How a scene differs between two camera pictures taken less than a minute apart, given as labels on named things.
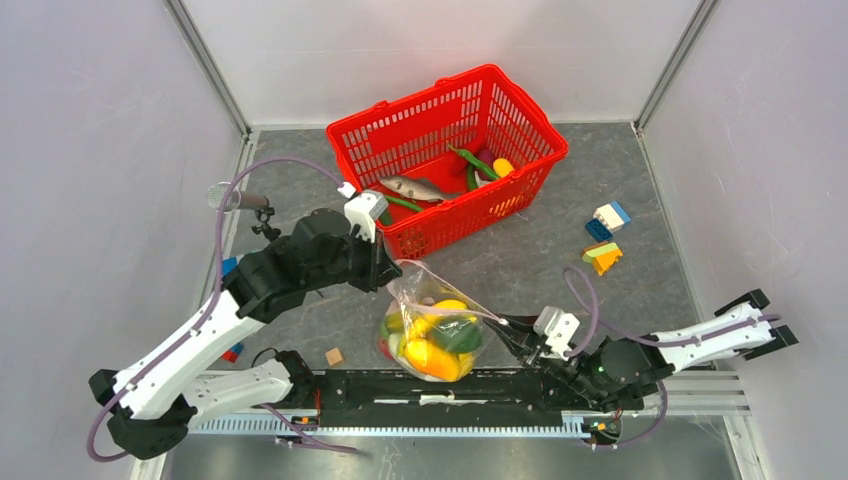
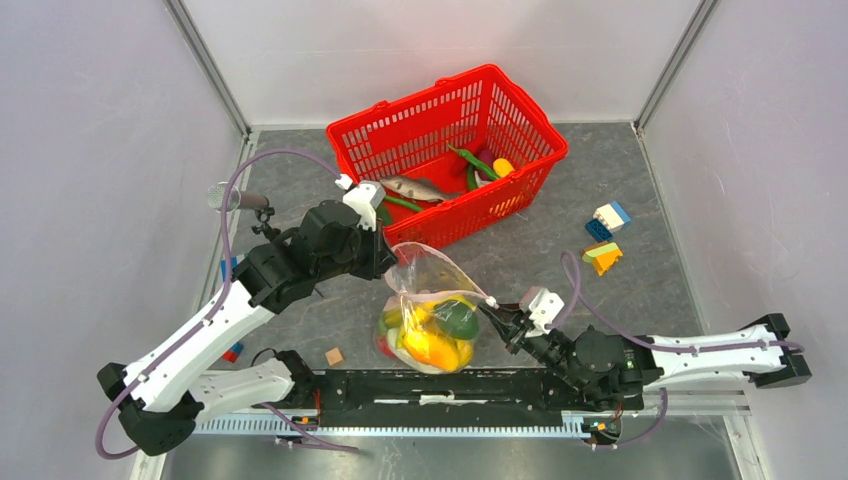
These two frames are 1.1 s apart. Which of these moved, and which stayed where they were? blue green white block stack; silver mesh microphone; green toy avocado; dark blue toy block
Moved: green toy avocado
Stayed: dark blue toy block; blue green white block stack; silver mesh microphone
